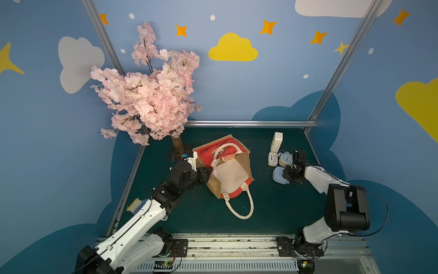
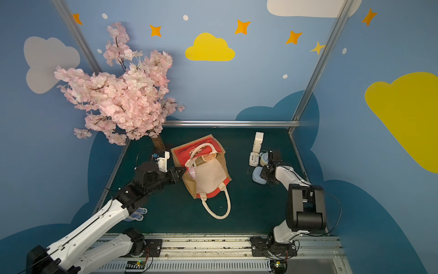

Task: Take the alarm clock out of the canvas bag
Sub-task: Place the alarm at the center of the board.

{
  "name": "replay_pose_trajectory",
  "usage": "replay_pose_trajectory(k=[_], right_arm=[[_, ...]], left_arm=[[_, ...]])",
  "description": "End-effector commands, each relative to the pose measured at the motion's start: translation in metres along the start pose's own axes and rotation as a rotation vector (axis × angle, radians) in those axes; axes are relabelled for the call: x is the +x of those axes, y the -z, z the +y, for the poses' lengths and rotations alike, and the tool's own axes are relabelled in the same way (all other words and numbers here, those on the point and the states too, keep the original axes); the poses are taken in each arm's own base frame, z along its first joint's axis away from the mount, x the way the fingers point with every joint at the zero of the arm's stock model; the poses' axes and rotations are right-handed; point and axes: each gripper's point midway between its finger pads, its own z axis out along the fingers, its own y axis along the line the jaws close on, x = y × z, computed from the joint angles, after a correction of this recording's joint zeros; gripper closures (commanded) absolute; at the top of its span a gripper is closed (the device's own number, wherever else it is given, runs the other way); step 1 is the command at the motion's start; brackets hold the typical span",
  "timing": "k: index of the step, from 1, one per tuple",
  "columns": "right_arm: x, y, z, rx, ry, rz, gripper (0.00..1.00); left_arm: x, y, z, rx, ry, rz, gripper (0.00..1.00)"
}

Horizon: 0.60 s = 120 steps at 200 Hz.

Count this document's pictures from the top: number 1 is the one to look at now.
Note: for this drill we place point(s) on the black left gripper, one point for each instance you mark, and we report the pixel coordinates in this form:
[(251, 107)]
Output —
[(202, 174)]

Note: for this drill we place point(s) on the pink cherry blossom tree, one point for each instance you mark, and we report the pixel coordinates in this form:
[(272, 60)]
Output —
[(154, 105)]

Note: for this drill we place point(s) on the red burlap canvas bag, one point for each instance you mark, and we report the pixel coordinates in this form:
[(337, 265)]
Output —
[(231, 173)]

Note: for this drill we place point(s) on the tall white box clock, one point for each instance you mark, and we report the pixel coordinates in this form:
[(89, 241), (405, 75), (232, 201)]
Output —
[(276, 142)]

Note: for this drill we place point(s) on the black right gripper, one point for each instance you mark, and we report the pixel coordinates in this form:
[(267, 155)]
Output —
[(289, 173)]

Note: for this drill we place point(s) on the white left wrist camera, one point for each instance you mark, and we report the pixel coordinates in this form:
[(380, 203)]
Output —
[(191, 158)]

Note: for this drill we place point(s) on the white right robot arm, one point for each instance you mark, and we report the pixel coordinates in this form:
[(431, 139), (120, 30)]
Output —
[(346, 207)]

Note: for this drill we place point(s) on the blue twin-bell alarm clock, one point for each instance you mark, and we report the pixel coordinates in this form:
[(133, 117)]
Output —
[(285, 159)]

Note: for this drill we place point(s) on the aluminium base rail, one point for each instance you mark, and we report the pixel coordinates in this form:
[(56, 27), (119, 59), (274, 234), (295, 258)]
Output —
[(225, 254)]

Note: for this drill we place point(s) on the white rectangular alarm clock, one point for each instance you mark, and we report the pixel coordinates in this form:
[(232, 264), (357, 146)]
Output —
[(273, 159)]

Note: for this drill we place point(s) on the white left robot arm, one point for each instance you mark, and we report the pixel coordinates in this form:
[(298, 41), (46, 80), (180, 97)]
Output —
[(137, 226)]

